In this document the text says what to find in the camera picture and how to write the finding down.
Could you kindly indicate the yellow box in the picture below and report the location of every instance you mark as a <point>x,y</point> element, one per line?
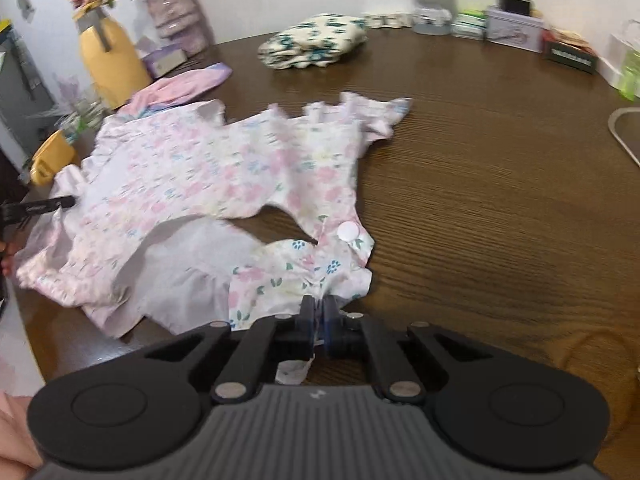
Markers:
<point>4,26</point>

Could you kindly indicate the purple tissue box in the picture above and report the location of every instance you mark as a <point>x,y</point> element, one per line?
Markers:
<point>162,57</point>

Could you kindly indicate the black charger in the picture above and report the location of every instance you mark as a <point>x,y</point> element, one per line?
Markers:
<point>515,4</point>

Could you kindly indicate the pink floral garment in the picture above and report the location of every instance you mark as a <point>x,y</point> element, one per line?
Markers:
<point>200,175</point>

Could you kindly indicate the green spray bottle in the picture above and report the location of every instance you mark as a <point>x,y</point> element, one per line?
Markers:
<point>632,77</point>

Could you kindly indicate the small snack packet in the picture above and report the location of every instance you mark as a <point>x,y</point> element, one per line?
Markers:
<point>570,37</point>

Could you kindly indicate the yellow mug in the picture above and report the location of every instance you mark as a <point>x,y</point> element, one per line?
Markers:
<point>52,155</point>

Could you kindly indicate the yellow thermos jug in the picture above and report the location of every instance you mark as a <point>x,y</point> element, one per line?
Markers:
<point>112,65</point>

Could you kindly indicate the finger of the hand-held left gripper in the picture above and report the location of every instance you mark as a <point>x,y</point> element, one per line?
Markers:
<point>67,202</point>

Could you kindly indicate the person's left hand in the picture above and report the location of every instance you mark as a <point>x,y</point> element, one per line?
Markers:
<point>6,260</point>

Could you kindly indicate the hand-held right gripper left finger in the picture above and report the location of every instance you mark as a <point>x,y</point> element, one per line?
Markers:
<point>307,317</point>

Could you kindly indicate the purple feather decoration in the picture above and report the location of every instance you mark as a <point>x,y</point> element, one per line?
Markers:
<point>67,90</point>

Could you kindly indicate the grey refrigerator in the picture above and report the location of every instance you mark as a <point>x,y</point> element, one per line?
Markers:
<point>15,95</point>

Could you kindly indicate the folded green floral cloth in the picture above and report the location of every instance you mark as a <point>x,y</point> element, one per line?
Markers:
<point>310,40</point>

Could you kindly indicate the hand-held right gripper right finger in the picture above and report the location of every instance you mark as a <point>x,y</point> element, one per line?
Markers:
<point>331,320</point>

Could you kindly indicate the white power strip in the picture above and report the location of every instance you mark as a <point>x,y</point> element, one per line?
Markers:
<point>387,20</point>

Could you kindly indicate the stacked green boxes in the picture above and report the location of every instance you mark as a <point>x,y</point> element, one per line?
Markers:
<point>470,22</point>

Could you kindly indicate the pink and blue garment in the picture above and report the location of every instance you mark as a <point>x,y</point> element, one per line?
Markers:
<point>185,85</point>

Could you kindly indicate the printed tin box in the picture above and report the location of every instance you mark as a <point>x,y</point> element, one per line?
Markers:
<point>515,30</point>

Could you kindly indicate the person's pink clothing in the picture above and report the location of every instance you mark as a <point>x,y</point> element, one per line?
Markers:
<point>15,430</point>

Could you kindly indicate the wall picture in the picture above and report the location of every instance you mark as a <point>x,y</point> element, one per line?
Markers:
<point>25,2</point>

